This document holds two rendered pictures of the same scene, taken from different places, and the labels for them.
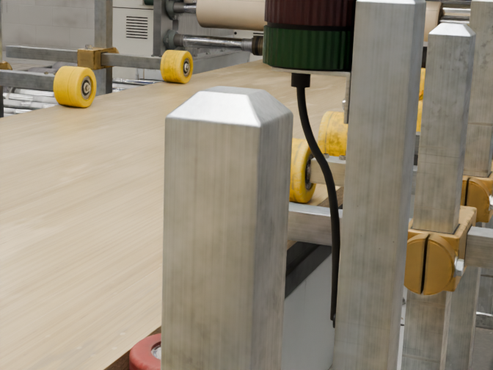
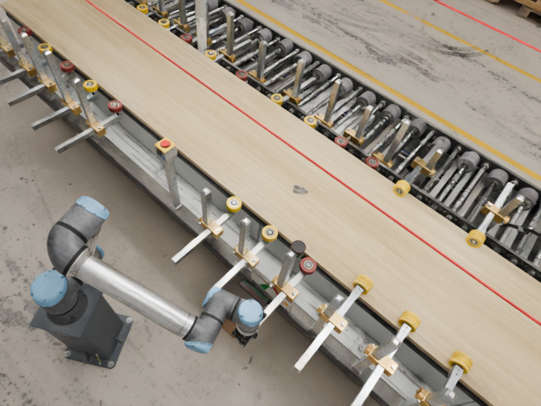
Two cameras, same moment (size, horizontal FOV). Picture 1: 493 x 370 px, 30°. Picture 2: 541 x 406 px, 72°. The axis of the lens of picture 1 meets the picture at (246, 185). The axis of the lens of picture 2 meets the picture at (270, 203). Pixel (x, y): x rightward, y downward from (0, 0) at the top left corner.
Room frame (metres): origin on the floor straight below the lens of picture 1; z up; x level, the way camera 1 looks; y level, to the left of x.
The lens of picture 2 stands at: (0.58, -0.79, 2.52)
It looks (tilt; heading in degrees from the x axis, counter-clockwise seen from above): 55 degrees down; 102
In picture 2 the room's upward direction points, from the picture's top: 11 degrees clockwise
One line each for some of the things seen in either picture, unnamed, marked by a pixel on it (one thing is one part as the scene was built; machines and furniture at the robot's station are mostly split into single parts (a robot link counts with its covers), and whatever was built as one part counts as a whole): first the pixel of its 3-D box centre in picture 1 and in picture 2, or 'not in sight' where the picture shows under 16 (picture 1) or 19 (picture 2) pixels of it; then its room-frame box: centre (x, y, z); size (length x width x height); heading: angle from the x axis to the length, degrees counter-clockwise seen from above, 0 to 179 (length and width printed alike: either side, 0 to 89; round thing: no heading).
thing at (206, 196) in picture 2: not in sight; (207, 217); (0.08, 0.09, 0.88); 0.03 x 0.03 x 0.48; 70
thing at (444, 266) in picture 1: (437, 247); (331, 317); (0.81, -0.18, 0.95); 0.13 x 0.06 x 0.05; 160
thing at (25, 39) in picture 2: not in sight; (39, 68); (-1.32, 0.62, 0.92); 0.03 x 0.03 x 0.48; 70
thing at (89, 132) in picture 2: not in sight; (90, 132); (-0.83, 0.39, 0.81); 0.43 x 0.03 x 0.04; 70
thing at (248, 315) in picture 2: not in sight; (249, 316); (0.49, -0.36, 1.14); 0.10 x 0.09 x 0.12; 178
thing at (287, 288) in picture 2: not in sight; (284, 287); (0.57, -0.09, 0.85); 0.13 x 0.06 x 0.05; 160
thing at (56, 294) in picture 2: not in sight; (55, 290); (-0.40, -0.49, 0.79); 0.17 x 0.15 x 0.18; 88
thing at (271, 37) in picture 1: (312, 45); not in sight; (0.57, -0.04, 1.14); 0.06 x 0.06 x 0.02
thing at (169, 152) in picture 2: not in sight; (166, 150); (-0.16, 0.18, 1.18); 0.07 x 0.07 x 0.08; 70
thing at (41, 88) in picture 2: not in sight; (42, 88); (-1.30, 0.56, 0.83); 0.43 x 0.03 x 0.04; 70
